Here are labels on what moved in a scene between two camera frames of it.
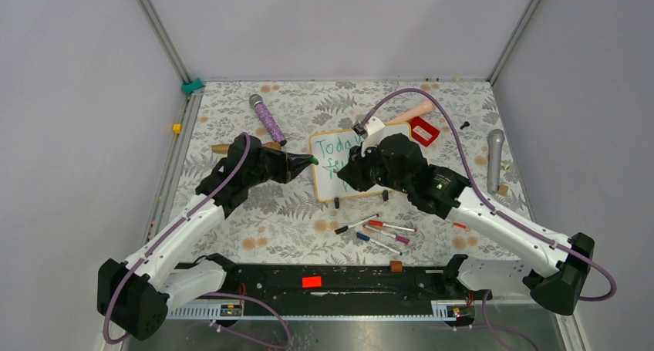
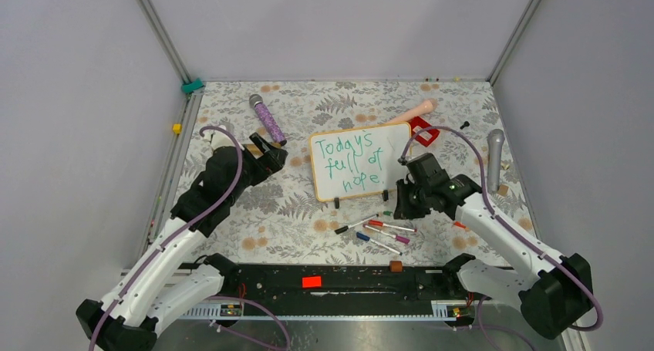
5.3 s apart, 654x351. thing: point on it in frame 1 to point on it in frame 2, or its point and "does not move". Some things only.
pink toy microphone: x=427 y=106 does not move
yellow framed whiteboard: x=332 y=148 does not move
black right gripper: x=354 y=172 to x=403 y=210
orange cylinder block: x=396 y=266 does not move
